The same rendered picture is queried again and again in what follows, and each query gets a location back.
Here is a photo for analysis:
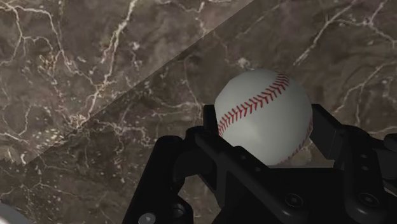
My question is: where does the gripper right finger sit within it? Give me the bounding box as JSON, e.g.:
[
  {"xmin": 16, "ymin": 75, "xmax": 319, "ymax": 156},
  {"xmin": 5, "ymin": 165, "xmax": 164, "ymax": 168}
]
[{"xmin": 310, "ymin": 104, "xmax": 397, "ymax": 224}]

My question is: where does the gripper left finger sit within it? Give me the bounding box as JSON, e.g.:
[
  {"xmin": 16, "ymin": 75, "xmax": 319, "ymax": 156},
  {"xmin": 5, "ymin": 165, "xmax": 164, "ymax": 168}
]
[{"xmin": 122, "ymin": 104, "xmax": 299, "ymax": 224}]

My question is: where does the white baseball with red stitching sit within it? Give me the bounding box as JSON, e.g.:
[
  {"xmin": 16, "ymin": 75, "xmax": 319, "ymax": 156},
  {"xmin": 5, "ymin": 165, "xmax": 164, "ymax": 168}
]
[{"xmin": 214, "ymin": 68, "xmax": 314, "ymax": 167}]

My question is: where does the white round object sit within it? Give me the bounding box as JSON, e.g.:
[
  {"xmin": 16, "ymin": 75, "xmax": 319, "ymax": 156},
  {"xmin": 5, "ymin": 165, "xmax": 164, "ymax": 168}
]
[{"xmin": 0, "ymin": 203, "xmax": 32, "ymax": 224}]

